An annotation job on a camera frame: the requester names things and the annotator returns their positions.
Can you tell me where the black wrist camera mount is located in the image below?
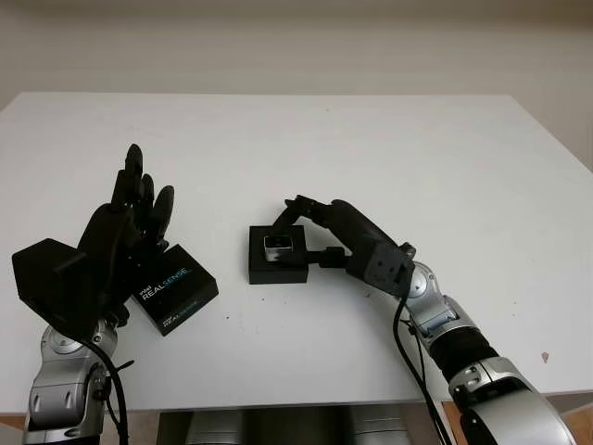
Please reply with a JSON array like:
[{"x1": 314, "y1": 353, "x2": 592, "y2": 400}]
[
  {"x1": 347, "y1": 241, "x2": 417, "y2": 299},
  {"x1": 11, "y1": 238, "x2": 110, "y2": 336}
]

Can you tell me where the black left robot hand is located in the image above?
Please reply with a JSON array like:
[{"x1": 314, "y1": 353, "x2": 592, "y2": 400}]
[{"x1": 76, "y1": 143, "x2": 176, "y2": 322}]

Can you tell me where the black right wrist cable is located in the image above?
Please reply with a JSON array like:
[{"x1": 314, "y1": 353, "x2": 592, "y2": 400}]
[{"x1": 392, "y1": 296, "x2": 453, "y2": 445}]

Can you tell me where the black box base with insert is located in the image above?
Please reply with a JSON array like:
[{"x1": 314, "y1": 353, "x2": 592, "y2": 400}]
[{"x1": 247, "y1": 224, "x2": 309, "y2": 285}]

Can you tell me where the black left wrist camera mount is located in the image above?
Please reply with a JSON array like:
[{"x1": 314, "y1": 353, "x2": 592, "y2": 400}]
[{"x1": 11, "y1": 238, "x2": 110, "y2": 336}]

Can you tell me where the grey left robot leg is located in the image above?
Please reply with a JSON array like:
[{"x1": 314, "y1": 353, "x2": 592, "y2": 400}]
[{"x1": 184, "y1": 410, "x2": 246, "y2": 445}]

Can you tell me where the dark robot pelvis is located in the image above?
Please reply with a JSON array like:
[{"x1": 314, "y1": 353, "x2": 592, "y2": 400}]
[{"x1": 240, "y1": 410, "x2": 353, "y2": 445}]

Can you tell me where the black RealSense box lid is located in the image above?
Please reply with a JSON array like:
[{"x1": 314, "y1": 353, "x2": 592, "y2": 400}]
[{"x1": 132, "y1": 244, "x2": 220, "y2": 337}]

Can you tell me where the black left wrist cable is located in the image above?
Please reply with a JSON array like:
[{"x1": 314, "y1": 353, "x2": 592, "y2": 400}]
[{"x1": 81, "y1": 336, "x2": 136, "y2": 445}]

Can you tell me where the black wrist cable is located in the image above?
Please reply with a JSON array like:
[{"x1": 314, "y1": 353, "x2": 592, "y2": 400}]
[
  {"x1": 392, "y1": 296, "x2": 453, "y2": 445},
  {"x1": 81, "y1": 336, "x2": 136, "y2": 445}
]

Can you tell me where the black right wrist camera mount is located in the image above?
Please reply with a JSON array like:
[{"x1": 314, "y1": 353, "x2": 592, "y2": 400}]
[{"x1": 347, "y1": 241, "x2": 417, "y2": 299}]

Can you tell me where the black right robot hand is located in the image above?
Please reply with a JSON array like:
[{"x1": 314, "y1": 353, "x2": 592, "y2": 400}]
[{"x1": 271, "y1": 194, "x2": 400, "y2": 273}]

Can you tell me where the small silver depth camera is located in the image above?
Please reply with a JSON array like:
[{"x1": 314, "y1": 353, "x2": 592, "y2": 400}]
[{"x1": 261, "y1": 235, "x2": 295, "y2": 262}]

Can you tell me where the grey right robot leg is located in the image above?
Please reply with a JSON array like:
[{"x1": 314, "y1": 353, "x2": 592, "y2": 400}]
[{"x1": 349, "y1": 407, "x2": 409, "y2": 445}]

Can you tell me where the grey robot leg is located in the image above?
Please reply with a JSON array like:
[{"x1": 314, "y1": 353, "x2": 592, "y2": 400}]
[
  {"x1": 184, "y1": 410, "x2": 246, "y2": 445},
  {"x1": 349, "y1": 407, "x2": 409, "y2": 445}
]

